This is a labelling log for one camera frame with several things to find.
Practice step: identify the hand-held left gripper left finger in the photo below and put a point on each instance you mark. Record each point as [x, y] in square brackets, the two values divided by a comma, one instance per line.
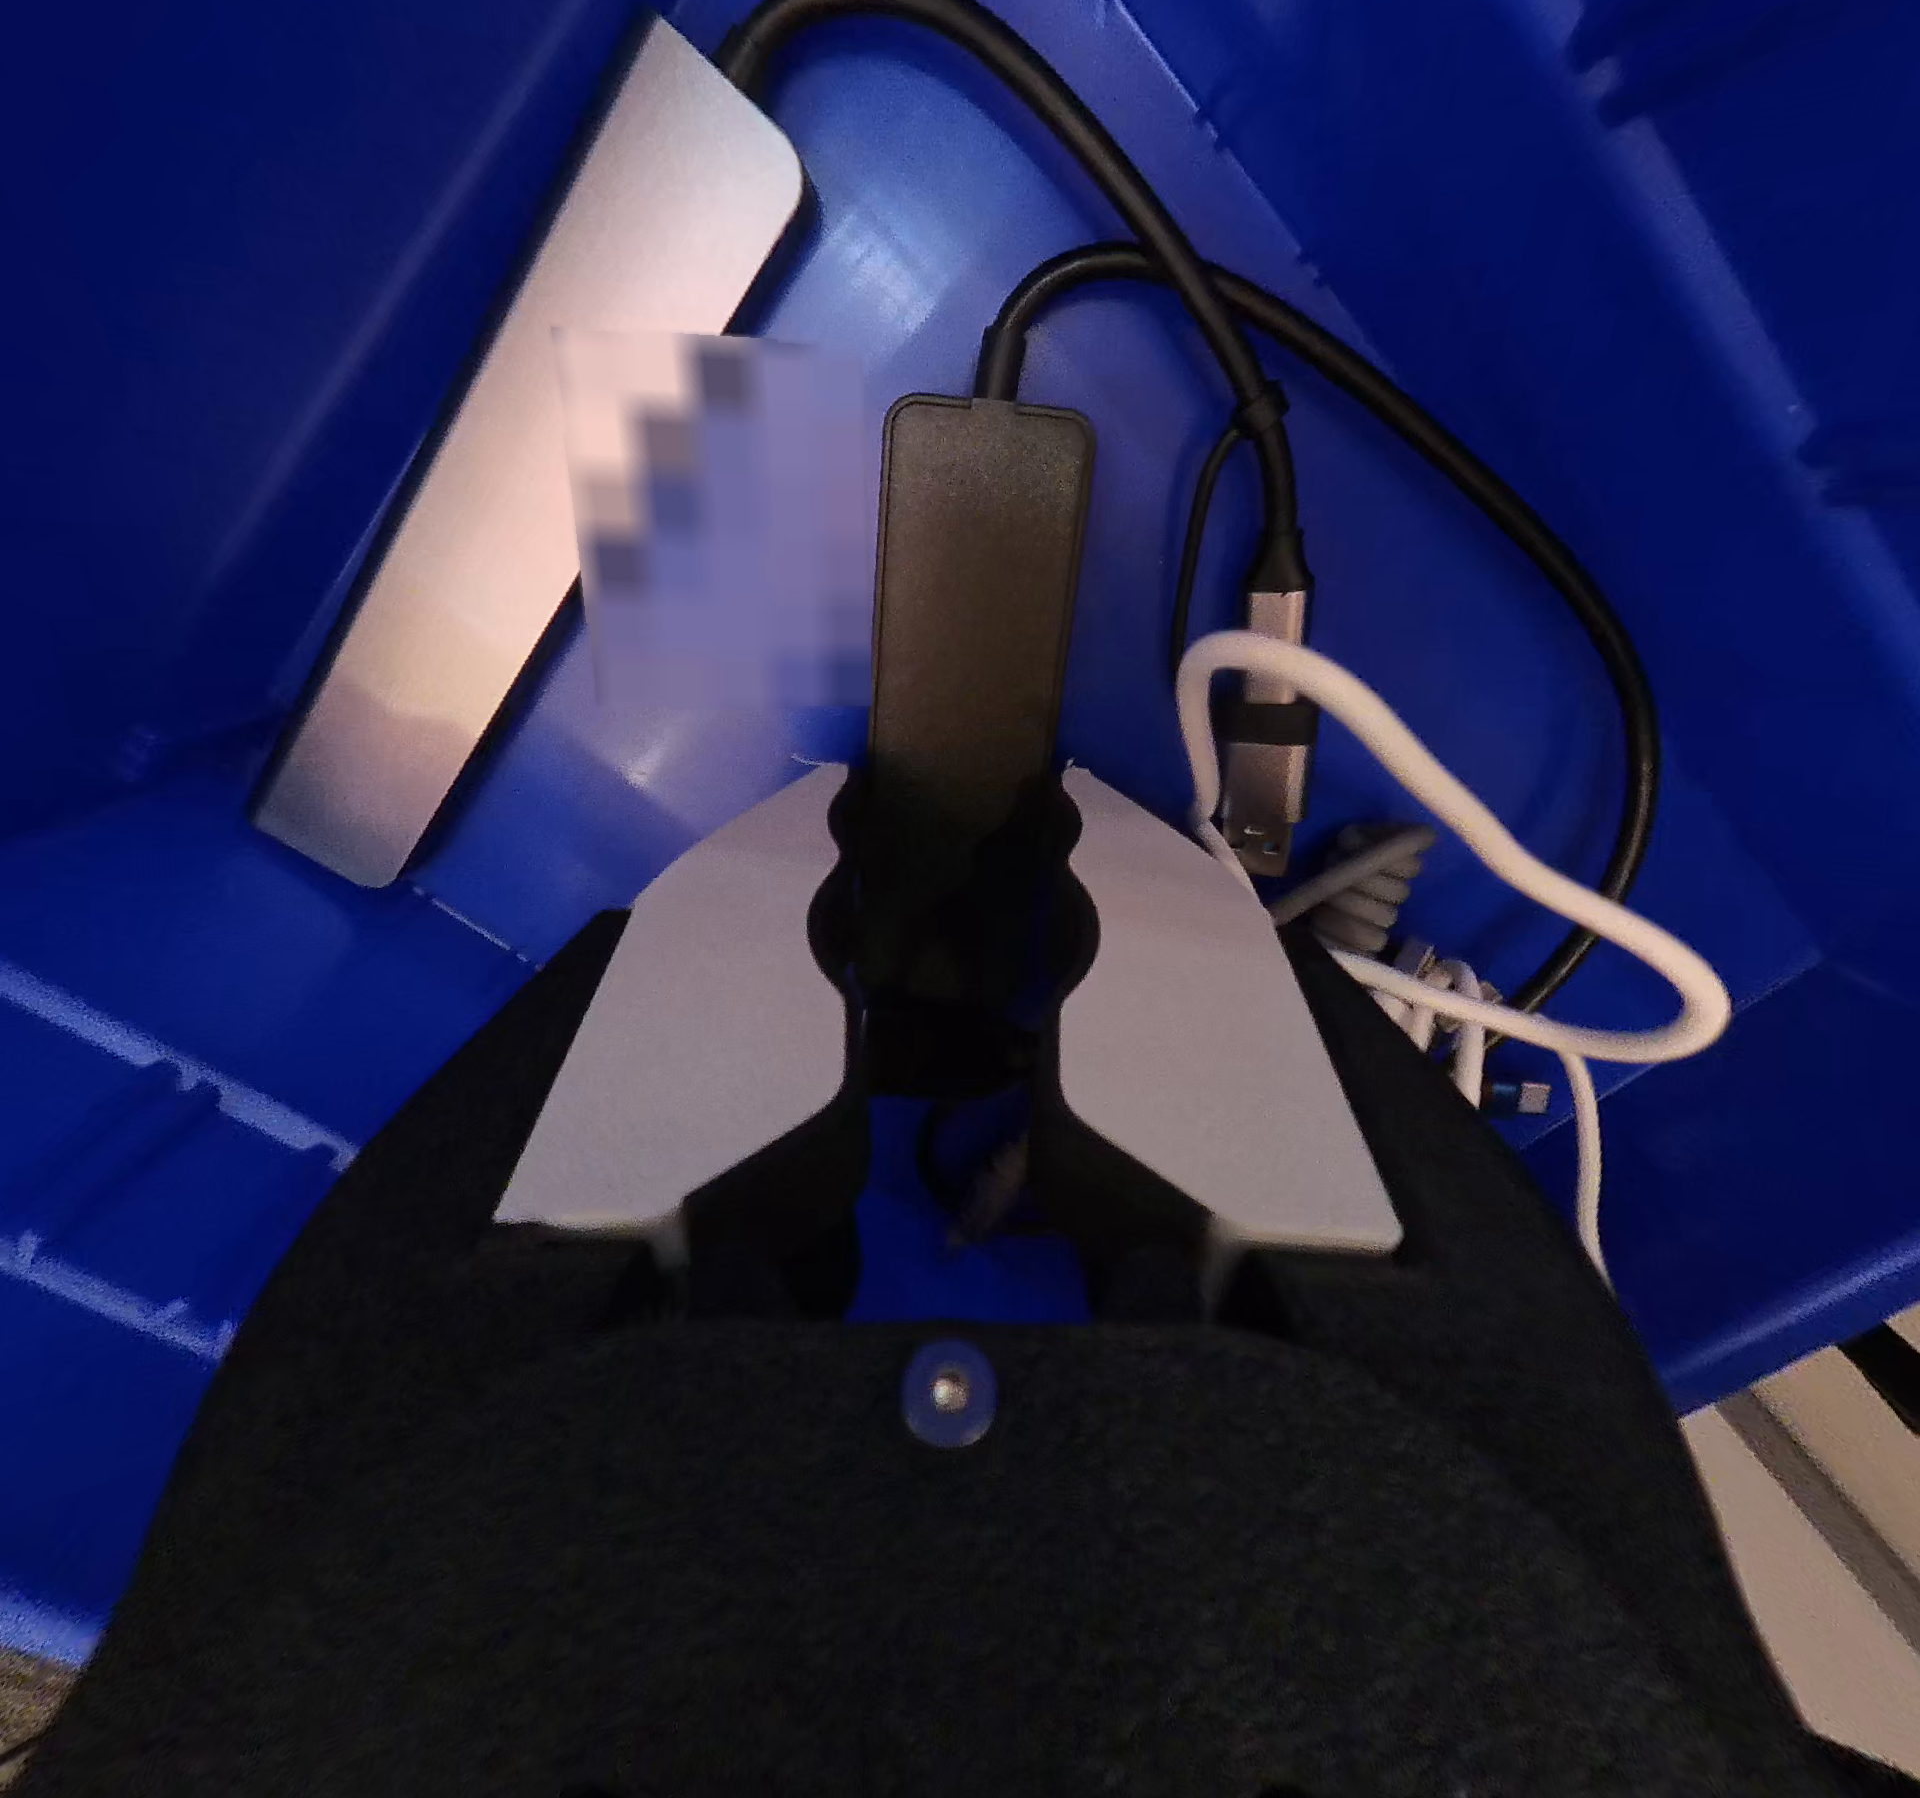
[675, 1035]

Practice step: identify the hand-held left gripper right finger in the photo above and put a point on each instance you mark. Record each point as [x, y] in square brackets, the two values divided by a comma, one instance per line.
[1229, 1064]

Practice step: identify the black usb hub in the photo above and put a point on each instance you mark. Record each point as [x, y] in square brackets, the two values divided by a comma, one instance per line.
[976, 598]

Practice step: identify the blue plastic bin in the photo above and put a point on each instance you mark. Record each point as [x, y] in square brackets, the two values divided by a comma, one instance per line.
[1502, 105]

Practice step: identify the silver usb adapter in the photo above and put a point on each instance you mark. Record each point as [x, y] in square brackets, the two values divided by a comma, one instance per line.
[1267, 779]

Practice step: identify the silver usb hub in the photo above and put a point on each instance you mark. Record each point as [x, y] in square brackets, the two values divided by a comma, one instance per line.
[422, 630]

